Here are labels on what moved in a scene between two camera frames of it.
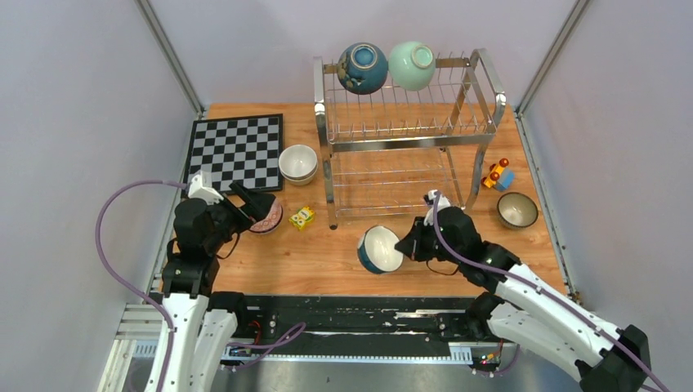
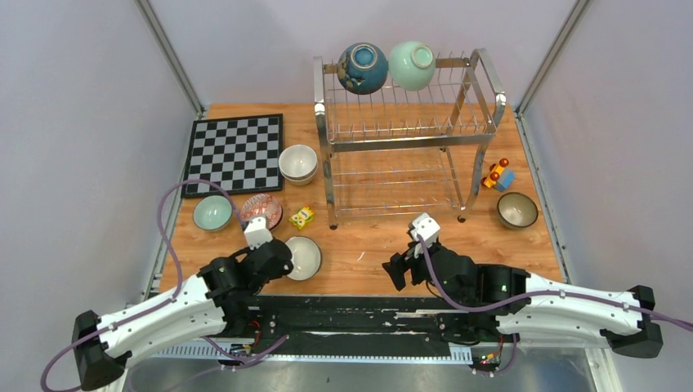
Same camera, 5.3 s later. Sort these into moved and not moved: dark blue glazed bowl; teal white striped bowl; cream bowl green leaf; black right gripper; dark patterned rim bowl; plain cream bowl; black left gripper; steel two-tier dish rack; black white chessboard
Moved: black left gripper; teal white striped bowl; black right gripper
Not moved: black white chessboard; steel two-tier dish rack; dark patterned rim bowl; cream bowl green leaf; plain cream bowl; dark blue glazed bowl
